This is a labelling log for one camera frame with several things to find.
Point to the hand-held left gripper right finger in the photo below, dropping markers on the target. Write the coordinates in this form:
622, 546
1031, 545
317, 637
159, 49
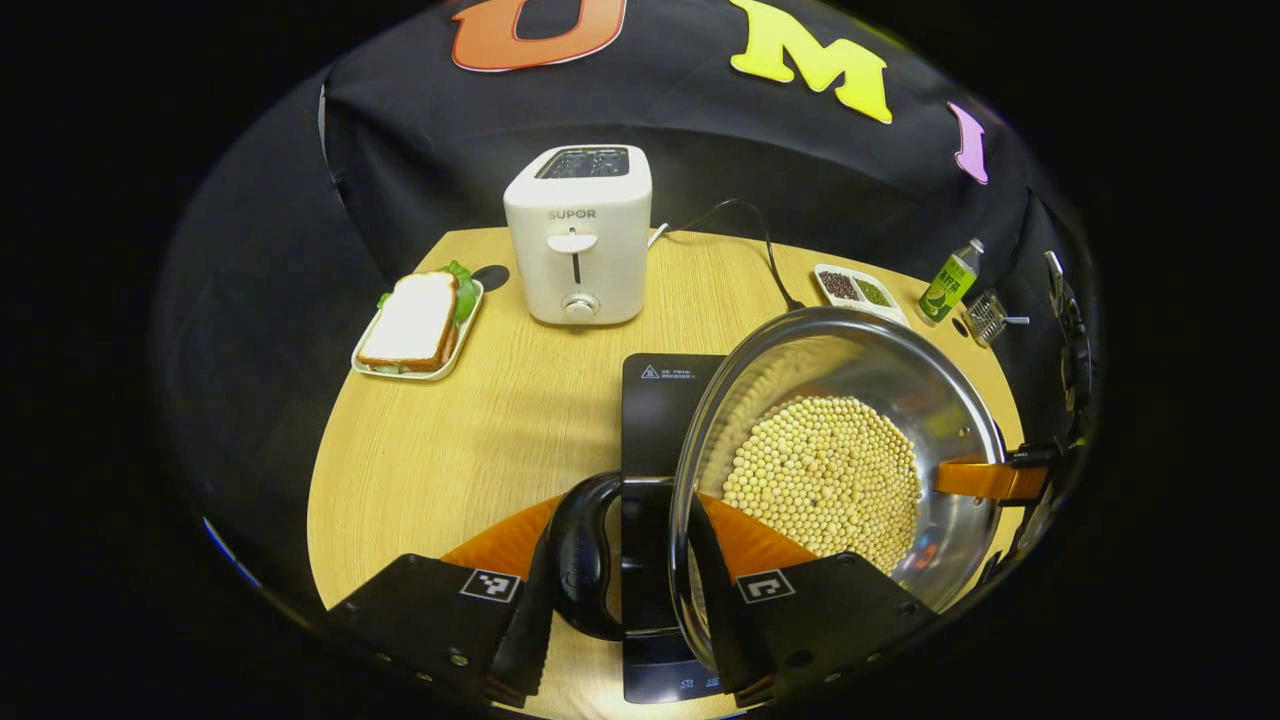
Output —
830, 610

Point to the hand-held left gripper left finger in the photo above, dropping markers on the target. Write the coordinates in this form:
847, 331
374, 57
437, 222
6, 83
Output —
520, 640

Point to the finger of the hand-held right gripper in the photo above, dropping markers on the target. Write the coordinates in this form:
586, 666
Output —
985, 478

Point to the heap of pale soybeans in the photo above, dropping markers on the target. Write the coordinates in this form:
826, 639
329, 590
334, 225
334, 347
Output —
820, 480

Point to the black induction cooktop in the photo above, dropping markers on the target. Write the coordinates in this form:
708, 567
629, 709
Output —
660, 410

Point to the green drink bottle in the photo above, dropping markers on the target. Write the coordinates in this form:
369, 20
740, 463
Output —
948, 285

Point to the white divided bean dish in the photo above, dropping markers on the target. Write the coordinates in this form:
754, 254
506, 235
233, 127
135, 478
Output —
858, 290

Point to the white sandwich plate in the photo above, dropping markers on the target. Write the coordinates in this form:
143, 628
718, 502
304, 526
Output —
420, 374

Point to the sandwich with lettuce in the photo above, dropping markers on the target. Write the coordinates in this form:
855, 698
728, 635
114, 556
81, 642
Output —
415, 320

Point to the white toaster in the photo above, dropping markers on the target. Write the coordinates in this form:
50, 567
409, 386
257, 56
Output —
585, 250

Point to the black backdrop cloth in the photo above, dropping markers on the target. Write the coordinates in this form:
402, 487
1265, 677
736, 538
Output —
400, 150

